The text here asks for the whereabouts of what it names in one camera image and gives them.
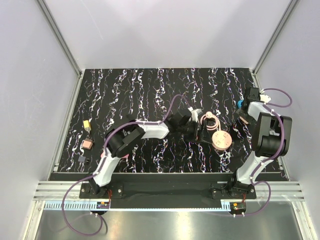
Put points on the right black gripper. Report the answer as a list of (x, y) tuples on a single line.
[(239, 112)]

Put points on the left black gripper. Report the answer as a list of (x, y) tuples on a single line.
[(202, 134)]

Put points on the blue plug adapter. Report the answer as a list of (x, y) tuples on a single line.
[(240, 104)]

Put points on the pink round power strip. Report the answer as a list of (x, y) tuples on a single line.
[(221, 140)]

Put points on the yellow plug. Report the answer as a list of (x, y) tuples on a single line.
[(87, 125)]

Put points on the pink plug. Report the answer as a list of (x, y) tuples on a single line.
[(87, 144)]

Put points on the dark grey plug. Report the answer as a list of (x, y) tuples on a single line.
[(83, 159)]

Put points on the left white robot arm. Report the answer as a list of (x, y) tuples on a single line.
[(121, 140)]

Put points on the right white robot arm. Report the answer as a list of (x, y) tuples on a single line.
[(270, 140)]

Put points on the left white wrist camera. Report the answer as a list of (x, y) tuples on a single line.
[(195, 113)]

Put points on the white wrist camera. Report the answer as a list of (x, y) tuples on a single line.
[(264, 98), (195, 113)]

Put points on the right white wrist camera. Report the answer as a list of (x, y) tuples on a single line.
[(264, 98)]

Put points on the right aluminium frame post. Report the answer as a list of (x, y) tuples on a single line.
[(276, 33)]

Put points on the aluminium frame post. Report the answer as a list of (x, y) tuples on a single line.
[(58, 35), (276, 33)]

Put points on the grey slotted cable duct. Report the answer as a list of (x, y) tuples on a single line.
[(77, 205)]

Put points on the left aluminium frame post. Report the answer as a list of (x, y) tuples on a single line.
[(58, 35)]

